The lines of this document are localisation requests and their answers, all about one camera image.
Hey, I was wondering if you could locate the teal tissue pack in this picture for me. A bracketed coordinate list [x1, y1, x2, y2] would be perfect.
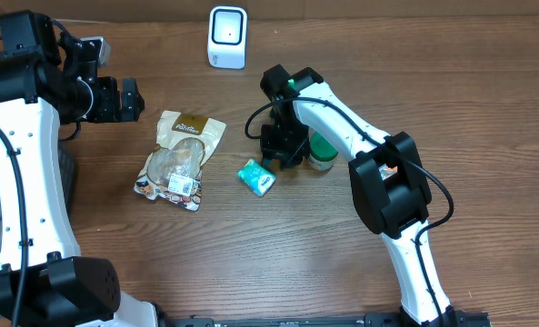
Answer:
[237, 159, 276, 197]

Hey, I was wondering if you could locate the green lid jar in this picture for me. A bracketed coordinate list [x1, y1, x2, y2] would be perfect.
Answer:
[308, 132, 338, 171]

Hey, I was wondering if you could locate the brown snack pouch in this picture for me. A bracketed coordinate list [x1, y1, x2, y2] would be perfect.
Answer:
[134, 111, 226, 212]

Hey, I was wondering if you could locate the orange snack packet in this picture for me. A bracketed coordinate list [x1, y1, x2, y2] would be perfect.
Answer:
[378, 164, 398, 181]

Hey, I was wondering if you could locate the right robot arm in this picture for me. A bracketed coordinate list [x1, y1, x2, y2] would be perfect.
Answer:
[257, 64, 455, 326]

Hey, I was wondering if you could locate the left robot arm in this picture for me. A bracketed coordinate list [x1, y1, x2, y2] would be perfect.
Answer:
[0, 10, 166, 326]

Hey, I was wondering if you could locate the white barcode scanner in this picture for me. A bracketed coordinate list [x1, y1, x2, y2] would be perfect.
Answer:
[207, 5, 248, 70]

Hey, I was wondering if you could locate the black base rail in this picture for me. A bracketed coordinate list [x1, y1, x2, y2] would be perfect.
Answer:
[169, 310, 492, 327]

